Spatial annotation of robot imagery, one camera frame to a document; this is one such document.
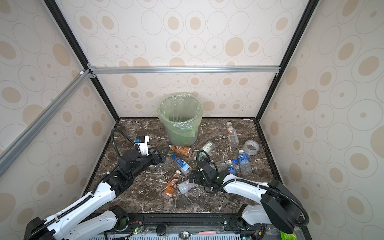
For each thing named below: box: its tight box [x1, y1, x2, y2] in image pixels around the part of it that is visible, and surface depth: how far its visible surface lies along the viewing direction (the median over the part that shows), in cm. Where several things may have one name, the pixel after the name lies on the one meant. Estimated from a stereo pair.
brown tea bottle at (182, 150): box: [168, 144, 192, 156], surface depth 97 cm
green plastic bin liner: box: [157, 93, 204, 137], surface depth 96 cm
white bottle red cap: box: [178, 179, 198, 194], surface depth 82 cm
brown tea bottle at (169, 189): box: [161, 170, 181, 199], surface depth 83 cm
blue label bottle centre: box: [172, 154, 192, 176], surface depth 91 cm
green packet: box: [280, 230, 297, 240], surface depth 70 cm
